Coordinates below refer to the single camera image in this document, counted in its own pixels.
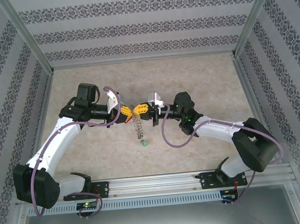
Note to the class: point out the green plastic key tag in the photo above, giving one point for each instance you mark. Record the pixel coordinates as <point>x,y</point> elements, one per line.
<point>142,143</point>

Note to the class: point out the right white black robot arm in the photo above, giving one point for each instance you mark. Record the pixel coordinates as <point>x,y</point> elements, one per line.
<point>219,132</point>

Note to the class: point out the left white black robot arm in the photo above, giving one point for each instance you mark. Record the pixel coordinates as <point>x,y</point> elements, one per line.
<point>62,147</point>

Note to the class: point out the small circuit board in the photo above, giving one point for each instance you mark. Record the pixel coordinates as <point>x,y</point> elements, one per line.
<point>227,192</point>
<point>86,205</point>

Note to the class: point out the grey metal sheet panel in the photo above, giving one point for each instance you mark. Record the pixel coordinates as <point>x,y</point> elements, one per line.
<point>158,223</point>

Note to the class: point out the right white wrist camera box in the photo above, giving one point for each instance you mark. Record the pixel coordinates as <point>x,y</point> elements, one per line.
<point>154,98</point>

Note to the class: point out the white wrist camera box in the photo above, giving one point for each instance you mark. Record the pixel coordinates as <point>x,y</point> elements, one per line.
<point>112,102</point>
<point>154,98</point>

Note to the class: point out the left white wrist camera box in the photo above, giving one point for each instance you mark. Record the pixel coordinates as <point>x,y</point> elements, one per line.
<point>112,102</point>

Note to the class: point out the aluminium back rail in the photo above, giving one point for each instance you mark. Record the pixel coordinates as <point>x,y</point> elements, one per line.
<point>143,59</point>

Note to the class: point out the aluminium side rail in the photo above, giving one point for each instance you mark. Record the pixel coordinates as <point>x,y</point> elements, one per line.
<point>40,125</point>
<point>256,108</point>

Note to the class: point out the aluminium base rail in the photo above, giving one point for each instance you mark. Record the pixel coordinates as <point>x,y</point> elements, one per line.
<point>155,184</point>

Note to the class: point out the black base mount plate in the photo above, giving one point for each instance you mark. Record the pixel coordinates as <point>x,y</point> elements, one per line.
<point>207,180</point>
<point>102,189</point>

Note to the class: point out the aluminium frame post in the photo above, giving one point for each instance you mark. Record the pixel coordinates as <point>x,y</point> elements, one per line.
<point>251,18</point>
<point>27,36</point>

